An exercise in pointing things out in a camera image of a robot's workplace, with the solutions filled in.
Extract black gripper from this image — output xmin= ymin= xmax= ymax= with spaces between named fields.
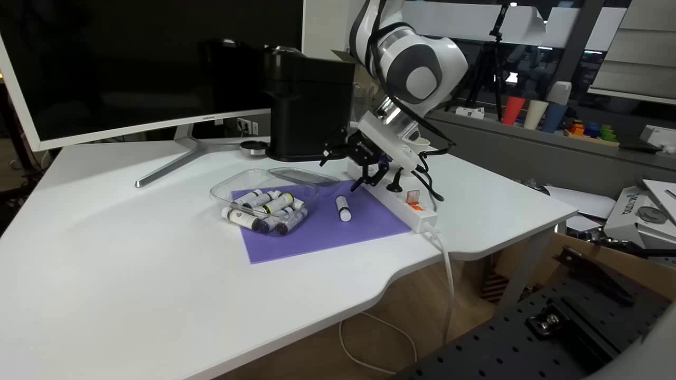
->
xmin=318 ymin=130 xmax=391 ymax=194

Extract clear plastic clamshell pack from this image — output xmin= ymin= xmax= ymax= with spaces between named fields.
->
xmin=208 ymin=164 xmax=341 ymax=240

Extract white bottle lying alone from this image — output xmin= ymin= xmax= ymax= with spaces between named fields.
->
xmin=331 ymin=194 xmax=354 ymax=225

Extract purple paper mat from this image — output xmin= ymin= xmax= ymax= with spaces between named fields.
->
xmin=231 ymin=176 xmax=414 ymax=265

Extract black box appliance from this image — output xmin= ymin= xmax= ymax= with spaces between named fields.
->
xmin=263 ymin=44 xmax=358 ymax=162

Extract white bottle with yellow bands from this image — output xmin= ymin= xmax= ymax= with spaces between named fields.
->
xmin=262 ymin=191 xmax=295 ymax=216

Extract small black round dish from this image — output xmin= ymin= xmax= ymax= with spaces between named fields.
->
xmin=237 ymin=137 xmax=273 ymax=157

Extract white bottle with dark cap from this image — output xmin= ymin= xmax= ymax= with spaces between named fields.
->
xmin=219 ymin=205 xmax=271 ymax=233

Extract red plastic cup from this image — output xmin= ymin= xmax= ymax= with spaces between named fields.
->
xmin=501 ymin=95 xmax=528 ymax=129

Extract silver monitor stand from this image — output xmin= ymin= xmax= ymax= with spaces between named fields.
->
xmin=132 ymin=124 xmax=244 ymax=190

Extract grey side counter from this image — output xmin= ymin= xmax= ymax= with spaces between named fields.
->
xmin=421 ymin=102 xmax=676 ymax=200

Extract cream plastic cup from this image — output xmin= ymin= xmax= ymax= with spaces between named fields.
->
xmin=521 ymin=98 xmax=551 ymax=132

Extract blue plastic cup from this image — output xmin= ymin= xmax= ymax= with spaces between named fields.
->
xmin=538 ymin=101 xmax=571 ymax=135

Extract white cup on stack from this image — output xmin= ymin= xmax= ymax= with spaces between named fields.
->
xmin=546 ymin=80 xmax=574 ymax=107

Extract white curved computer monitor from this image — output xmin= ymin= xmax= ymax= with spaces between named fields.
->
xmin=0 ymin=0 xmax=306 ymax=153

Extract black perforated breadboard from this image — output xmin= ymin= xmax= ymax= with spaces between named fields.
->
xmin=397 ymin=284 xmax=672 ymax=380

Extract white paper sheets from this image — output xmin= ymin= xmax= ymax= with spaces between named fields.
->
xmin=543 ymin=183 xmax=618 ymax=233

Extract white cardboard box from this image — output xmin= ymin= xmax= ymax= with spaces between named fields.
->
xmin=601 ymin=176 xmax=676 ymax=252

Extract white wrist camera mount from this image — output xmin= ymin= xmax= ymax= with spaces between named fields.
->
xmin=352 ymin=113 xmax=433 ymax=174

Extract black plug with cable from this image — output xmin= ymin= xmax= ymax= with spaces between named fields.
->
xmin=382 ymin=156 xmax=445 ymax=205

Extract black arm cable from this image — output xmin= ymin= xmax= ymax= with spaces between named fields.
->
xmin=358 ymin=0 xmax=389 ymax=80

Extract white power strip cable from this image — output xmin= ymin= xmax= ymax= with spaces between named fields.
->
xmin=336 ymin=230 xmax=461 ymax=378

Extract black camera tripod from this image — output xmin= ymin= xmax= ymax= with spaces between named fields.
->
xmin=462 ymin=0 xmax=519 ymax=118

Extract black clamp mount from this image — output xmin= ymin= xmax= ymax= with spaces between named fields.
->
xmin=525 ymin=310 xmax=566 ymax=339

